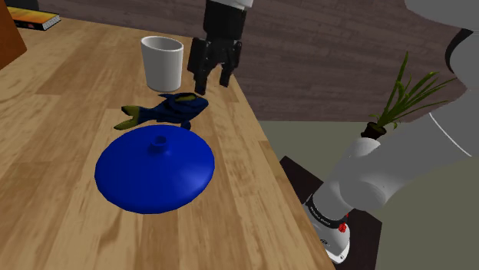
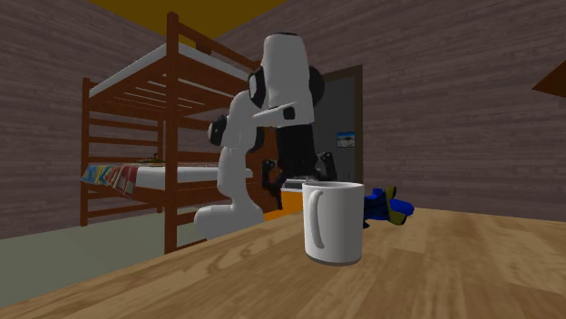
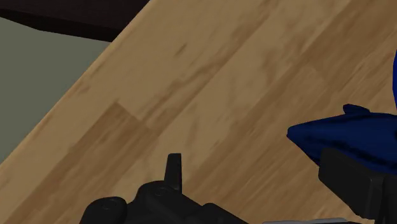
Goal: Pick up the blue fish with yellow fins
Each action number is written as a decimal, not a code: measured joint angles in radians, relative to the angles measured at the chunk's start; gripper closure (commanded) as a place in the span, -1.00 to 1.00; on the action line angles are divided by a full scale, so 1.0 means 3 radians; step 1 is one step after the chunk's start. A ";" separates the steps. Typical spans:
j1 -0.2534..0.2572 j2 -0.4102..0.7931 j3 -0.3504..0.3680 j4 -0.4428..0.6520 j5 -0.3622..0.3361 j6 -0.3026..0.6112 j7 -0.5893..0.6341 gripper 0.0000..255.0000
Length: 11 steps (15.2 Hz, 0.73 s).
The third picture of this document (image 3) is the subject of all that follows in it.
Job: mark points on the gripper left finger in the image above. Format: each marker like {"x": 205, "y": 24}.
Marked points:
{"x": 161, "y": 198}

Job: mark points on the dark blue angular object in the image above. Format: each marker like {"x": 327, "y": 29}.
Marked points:
{"x": 350, "y": 136}

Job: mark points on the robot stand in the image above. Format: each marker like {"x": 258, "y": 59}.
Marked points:
{"x": 77, "y": 15}

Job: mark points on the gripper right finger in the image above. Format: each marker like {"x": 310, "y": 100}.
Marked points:
{"x": 356, "y": 186}

